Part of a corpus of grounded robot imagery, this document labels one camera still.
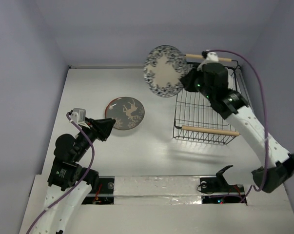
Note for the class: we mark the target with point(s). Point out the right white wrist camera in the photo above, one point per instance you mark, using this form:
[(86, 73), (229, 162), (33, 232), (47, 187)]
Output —
[(209, 57)]

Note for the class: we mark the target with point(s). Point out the black wire dish rack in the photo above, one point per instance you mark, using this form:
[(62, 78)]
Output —
[(196, 121)]

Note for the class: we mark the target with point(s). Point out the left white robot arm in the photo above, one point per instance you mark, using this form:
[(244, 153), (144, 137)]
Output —
[(69, 183)]

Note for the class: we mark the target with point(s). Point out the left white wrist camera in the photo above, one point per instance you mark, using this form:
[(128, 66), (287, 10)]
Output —
[(77, 115)]

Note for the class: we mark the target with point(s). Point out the white pale blue bowl plate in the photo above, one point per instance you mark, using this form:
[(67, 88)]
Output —
[(231, 80)]

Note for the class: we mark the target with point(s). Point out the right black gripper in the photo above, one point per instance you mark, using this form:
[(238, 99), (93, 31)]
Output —
[(191, 79)]

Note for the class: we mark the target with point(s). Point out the dark deer pattern plate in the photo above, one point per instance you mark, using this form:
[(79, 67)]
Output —
[(127, 112)]

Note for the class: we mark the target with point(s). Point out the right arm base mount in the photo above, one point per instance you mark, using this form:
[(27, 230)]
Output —
[(216, 190)]

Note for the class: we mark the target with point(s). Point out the silver foil strip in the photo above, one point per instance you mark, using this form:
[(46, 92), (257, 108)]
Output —
[(156, 190)]

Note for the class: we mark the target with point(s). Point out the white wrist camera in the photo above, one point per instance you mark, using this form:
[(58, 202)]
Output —
[(77, 115), (209, 57)]

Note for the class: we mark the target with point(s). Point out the blue floral pattern plate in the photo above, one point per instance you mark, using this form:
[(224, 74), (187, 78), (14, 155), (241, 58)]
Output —
[(164, 67)]

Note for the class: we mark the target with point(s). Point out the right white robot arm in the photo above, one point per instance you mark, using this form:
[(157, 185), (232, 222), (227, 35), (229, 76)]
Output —
[(211, 80)]

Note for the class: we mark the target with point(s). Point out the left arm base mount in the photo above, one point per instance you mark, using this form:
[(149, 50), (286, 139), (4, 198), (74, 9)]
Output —
[(103, 194)]

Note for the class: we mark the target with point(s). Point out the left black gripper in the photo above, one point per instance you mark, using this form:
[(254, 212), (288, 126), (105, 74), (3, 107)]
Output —
[(104, 129)]

